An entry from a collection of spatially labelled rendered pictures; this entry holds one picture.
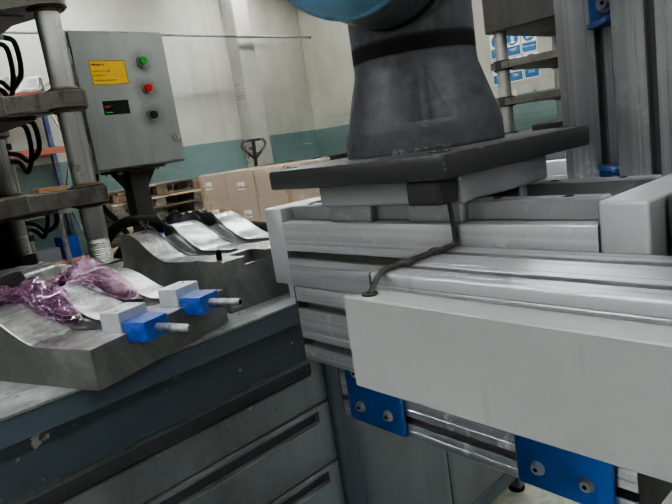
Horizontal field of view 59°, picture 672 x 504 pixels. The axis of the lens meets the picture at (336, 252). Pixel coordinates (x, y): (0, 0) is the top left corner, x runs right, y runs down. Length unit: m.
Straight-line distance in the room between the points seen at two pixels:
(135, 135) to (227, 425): 1.10
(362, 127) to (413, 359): 0.24
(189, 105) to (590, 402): 8.72
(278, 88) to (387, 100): 9.45
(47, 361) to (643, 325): 0.72
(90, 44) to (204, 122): 7.17
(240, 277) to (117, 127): 0.97
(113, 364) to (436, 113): 0.51
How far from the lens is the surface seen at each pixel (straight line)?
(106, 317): 0.84
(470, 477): 1.66
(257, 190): 5.20
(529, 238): 0.46
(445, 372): 0.38
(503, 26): 5.12
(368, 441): 1.30
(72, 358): 0.82
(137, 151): 1.91
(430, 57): 0.54
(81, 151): 1.70
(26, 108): 1.71
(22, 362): 0.91
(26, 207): 1.72
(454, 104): 0.53
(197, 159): 8.89
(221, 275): 1.01
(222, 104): 9.26
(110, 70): 1.92
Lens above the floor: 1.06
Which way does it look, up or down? 11 degrees down
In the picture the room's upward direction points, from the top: 9 degrees counter-clockwise
